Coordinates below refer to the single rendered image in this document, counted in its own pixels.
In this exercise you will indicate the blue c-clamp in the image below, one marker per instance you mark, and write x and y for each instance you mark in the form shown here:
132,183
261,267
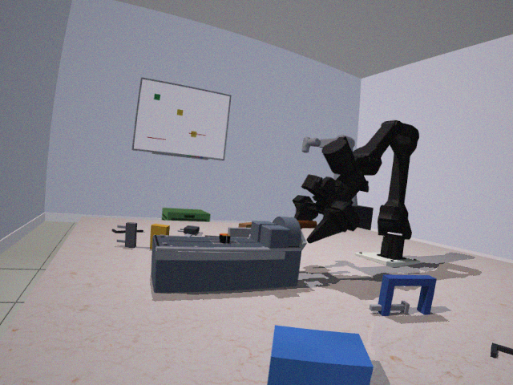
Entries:
389,281

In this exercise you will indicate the yellow rectangular bar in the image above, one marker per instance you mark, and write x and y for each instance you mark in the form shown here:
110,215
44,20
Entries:
157,230

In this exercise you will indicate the blue rectangular block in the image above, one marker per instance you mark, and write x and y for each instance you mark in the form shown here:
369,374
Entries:
315,357

